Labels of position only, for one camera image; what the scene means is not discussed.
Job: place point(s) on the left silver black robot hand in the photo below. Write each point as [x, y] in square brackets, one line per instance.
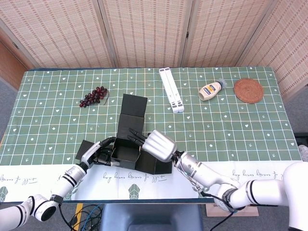
[90, 152]

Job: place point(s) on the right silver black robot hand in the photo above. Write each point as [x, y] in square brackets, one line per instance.
[160, 146]

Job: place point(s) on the black cardboard box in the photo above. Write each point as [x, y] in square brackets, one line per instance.
[131, 120]

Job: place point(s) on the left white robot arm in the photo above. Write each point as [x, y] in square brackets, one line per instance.
[69, 179]

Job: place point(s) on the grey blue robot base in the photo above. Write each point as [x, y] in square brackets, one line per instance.
[149, 216]

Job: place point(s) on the dark red grape bunch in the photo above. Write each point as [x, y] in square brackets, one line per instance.
[92, 97]

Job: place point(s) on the white folding stand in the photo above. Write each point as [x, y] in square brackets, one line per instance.
[172, 91]

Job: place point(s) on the cream mayonnaise squeeze bottle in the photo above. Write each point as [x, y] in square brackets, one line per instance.
[209, 91]

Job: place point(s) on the round brown woven coaster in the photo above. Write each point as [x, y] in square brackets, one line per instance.
[248, 91]

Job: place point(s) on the brown wooden door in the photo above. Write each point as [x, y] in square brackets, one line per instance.
[9, 69]

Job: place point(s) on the bamboo folding screen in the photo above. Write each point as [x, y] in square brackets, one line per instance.
[144, 31]

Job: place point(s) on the grey white shoe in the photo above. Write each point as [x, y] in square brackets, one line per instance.
[304, 156]

